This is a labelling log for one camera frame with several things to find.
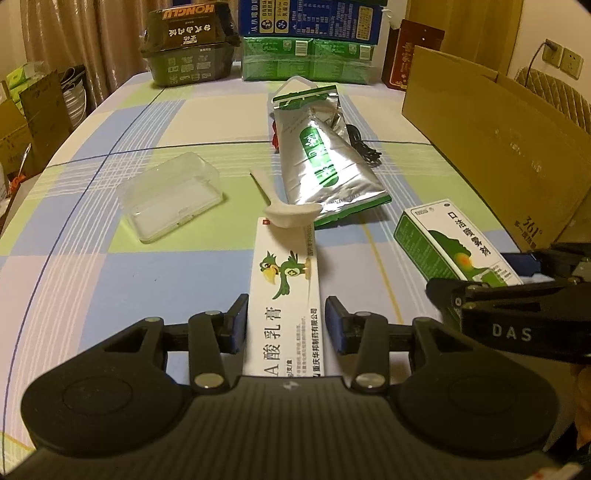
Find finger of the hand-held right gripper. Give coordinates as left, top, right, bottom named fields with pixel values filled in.
left=425, top=276, right=578, bottom=331
left=503, top=243, right=591, bottom=283

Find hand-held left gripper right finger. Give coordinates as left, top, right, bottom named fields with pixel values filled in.
left=324, top=295, right=481, bottom=396

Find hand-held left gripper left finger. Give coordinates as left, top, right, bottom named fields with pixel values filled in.
left=95, top=294, right=250, bottom=394

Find white ointment box green parrot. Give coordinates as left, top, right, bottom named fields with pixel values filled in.
left=241, top=217, right=327, bottom=378

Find green and white medicine box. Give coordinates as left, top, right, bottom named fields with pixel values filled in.
left=393, top=199, right=525, bottom=288

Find white plastic spoon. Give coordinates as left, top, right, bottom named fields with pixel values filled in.
left=249, top=171, right=322, bottom=230

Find brown cardboard box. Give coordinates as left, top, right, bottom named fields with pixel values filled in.
left=401, top=45, right=591, bottom=253

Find clear plastic case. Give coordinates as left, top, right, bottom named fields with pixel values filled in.
left=115, top=152, right=226, bottom=244

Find silver foil pouch green label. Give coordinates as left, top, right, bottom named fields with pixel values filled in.
left=269, top=84, right=392, bottom=228

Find black cable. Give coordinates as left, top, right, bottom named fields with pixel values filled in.
left=344, top=124, right=383, bottom=167

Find checked cloth desktop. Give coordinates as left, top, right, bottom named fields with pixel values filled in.
left=0, top=69, right=591, bottom=462

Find quilted beige chair cushion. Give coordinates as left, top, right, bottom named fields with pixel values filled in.
left=514, top=66, right=591, bottom=136

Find wooden door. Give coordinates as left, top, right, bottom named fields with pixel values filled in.
left=438, top=0, right=525, bottom=75

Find dark red gift box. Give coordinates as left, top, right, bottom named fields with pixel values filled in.
left=382, top=18, right=446, bottom=90

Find green shrink-wrapped drink pack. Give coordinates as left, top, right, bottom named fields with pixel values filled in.
left=241, top=36, right=378, bottom=86

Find black food gift box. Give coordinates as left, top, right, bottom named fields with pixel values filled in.
left=141, top=2, right=245, bottom=88

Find stacked metal basins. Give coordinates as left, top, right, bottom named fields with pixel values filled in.
left=59, top=66, right=87, bottom=121

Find cardboard boxes on floor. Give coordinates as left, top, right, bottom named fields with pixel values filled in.
left=0, top=69, right=71, bottom=185

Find blue drink carton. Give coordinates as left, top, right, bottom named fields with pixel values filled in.
left=239, top=0, right=385, bottom=46

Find beige curtain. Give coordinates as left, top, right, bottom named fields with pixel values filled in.
left=21, top=0, right=243, bottom=112

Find green tissue pack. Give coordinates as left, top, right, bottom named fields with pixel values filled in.
left=4, top=66, right=34, bottom=92

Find dark charger cable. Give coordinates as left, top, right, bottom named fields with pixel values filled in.
left=525, top=43, right=552, bottom=80

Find beige wall socket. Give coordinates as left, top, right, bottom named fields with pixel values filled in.
left=560, top=47, right=584, bottom=78

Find wall socket with plug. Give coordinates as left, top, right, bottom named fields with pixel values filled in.
left=542, top=40, right=564, bottom=66

